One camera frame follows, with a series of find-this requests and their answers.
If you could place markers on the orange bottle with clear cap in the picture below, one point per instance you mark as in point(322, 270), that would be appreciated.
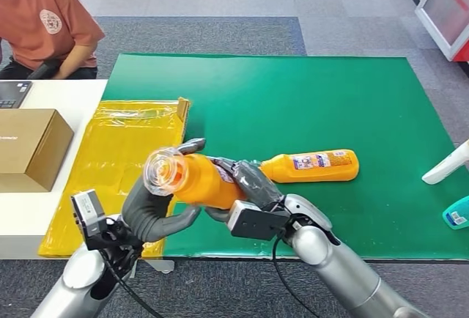
point(311, 166)
point(199, 180)

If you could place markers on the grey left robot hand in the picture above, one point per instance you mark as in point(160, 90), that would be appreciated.
point(146, 218)

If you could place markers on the yellow film-wrapped cardboard sheet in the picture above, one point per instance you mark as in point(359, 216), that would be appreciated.
point(106, 151)

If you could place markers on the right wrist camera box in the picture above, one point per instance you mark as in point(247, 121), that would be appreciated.
point(253, 219)

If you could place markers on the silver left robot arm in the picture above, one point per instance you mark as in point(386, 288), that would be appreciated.
point(78, 277)

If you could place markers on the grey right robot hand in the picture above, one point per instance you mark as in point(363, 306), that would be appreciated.
point(256, 185)

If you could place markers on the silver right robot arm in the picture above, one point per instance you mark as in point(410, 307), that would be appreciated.
point(340, 272)

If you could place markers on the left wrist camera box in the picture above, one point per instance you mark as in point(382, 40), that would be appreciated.
point(90, 216)

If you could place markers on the white spray bottle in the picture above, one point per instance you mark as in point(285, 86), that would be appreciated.
point(445, 166)

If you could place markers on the teal bottle with label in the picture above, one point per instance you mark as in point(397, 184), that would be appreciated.
point(458, 214)

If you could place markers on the white-framed sign board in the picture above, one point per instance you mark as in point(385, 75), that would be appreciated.
point(445, 10)

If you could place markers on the brown cardboard box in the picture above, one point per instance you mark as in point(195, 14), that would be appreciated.
point(26, 141)

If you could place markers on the dark laptop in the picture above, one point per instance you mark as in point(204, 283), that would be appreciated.
point(13, 93)

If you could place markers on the person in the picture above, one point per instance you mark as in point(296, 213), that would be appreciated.
point(36, 19)

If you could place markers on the green table mat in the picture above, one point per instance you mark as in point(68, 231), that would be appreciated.
point(293, 102)

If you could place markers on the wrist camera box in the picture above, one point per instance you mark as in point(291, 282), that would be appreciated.
point(253, 219)
point(90, 216)

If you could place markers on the person's forearm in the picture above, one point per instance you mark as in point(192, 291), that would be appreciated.
point(75, 62)

